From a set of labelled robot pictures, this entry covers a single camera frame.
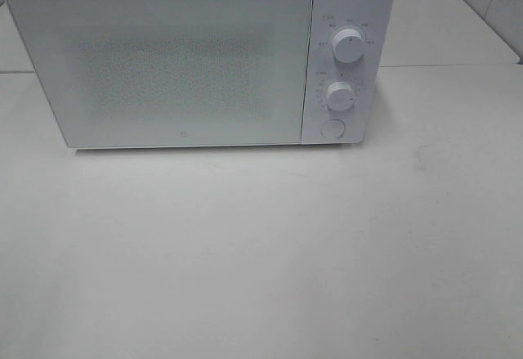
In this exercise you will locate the white microwave oven body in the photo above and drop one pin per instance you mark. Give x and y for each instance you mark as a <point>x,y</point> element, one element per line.
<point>351,15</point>

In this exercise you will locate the upper white power knob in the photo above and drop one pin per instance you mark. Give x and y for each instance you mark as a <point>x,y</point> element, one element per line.
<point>348,45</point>

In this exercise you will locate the white timer knob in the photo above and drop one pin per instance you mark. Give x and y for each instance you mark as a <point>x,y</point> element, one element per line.
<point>339,96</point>

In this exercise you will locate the round white door button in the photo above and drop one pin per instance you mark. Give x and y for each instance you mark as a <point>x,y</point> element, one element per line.
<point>333,129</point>

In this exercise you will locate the white microwave door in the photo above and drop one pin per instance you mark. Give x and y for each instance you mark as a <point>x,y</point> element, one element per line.
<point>156,73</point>

